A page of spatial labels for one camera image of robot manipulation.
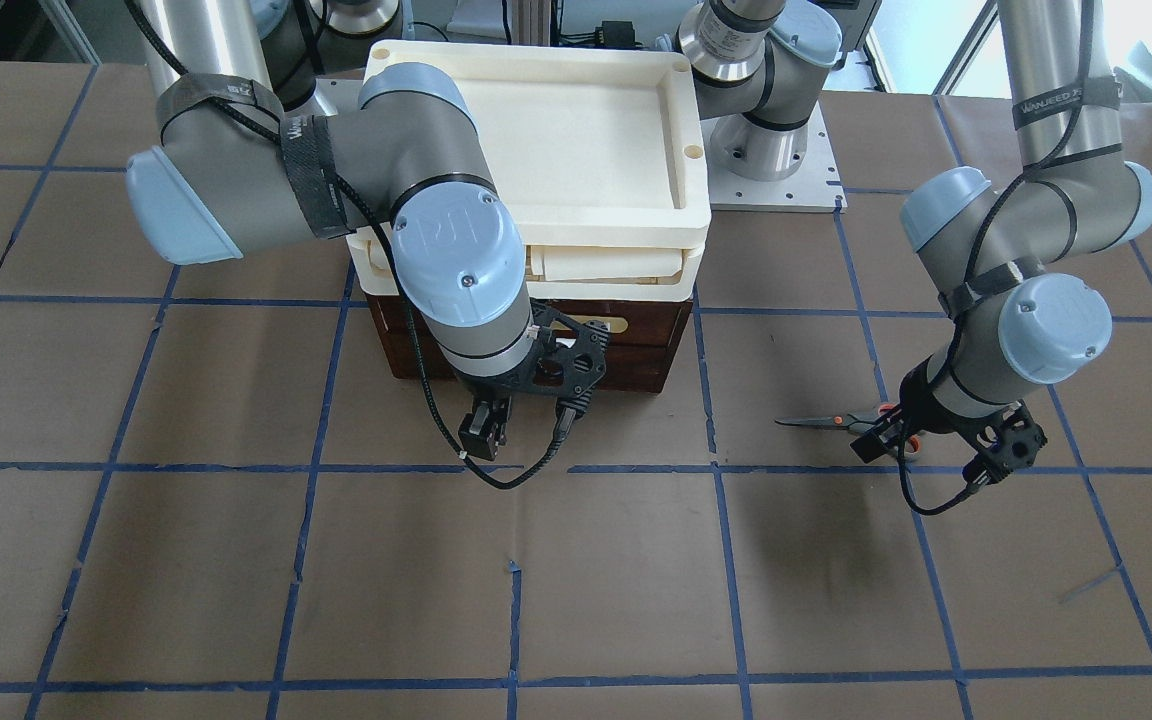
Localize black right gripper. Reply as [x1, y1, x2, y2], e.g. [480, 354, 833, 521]
[458, 396, 511, 461]

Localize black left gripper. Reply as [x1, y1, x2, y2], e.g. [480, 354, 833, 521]
[851, 376, 947, 462]

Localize grey orange scissors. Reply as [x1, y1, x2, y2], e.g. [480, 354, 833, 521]
[774, 402, 899, 462]

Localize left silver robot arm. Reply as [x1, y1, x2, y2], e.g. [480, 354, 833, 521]
[852, 1, 1152, 478]

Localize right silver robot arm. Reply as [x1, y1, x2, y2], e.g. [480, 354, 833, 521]
[126, 1, 539, 460]

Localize dark brown wooden drawer box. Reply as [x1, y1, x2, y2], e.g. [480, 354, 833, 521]
[364, 290, 695, 397]

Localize cream plastic tray stack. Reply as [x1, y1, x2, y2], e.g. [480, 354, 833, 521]
[365, 40, 710, 304]

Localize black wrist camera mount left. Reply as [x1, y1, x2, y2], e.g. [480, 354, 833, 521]
[957, 400, 1047, 492]

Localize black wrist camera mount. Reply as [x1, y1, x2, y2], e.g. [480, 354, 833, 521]
[509, 300, 611, 444]
[957, 400, 1047, 492]

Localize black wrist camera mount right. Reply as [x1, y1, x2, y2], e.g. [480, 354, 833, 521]
[509, 300, 611, 444]

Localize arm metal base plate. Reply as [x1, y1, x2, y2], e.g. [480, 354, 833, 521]
[702, 105, 847, 213]
[301, 77, 364, 118]

